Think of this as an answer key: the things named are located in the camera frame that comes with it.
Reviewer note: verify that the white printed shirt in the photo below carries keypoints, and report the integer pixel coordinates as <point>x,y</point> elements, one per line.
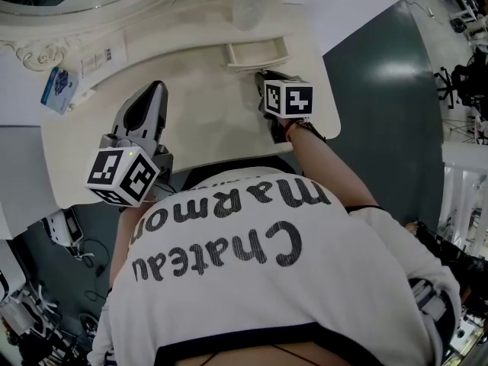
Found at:
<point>248,280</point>

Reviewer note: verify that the white shelving rack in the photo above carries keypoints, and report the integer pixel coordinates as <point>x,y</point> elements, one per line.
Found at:
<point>465,158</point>

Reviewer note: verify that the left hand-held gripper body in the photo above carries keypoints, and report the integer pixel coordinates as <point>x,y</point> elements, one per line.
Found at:
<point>106,166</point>

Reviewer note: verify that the white device with screen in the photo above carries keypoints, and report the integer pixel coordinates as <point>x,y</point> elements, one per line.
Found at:
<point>63,227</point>

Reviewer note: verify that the black trousers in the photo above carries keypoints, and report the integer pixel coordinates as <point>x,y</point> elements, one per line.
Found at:
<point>198,177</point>

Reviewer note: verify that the blue printed packet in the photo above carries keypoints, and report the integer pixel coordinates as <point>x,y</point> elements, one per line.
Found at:
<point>59,90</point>

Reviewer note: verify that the clear glass vase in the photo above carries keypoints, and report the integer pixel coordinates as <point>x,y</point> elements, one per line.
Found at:
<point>253,10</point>

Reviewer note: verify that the black office chair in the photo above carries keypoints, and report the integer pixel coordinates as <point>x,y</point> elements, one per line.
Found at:
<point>467,82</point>

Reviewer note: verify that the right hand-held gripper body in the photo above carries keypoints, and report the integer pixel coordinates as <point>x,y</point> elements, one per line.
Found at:
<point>297,101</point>

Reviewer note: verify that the small cream drawer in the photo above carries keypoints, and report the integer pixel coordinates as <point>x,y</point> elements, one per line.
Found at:
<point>257,53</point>

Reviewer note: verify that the person's right forearm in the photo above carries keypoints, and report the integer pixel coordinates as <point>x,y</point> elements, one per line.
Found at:
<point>328,162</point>

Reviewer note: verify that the white paper label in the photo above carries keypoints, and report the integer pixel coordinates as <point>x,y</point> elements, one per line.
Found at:
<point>101,61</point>

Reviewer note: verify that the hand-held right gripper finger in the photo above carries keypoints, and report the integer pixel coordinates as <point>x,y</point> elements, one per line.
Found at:
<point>260,88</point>
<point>276,76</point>

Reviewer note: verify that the cream ornate dressing table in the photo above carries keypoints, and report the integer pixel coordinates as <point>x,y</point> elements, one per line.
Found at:
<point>213,120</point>

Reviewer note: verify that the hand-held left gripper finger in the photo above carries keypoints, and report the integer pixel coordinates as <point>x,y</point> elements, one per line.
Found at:
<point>126,113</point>
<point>155,120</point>

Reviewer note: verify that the person's left forearm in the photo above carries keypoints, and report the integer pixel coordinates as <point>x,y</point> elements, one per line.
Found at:
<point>124,242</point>

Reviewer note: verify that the white boxy appliance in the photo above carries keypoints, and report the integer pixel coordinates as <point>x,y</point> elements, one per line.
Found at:
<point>11,265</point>

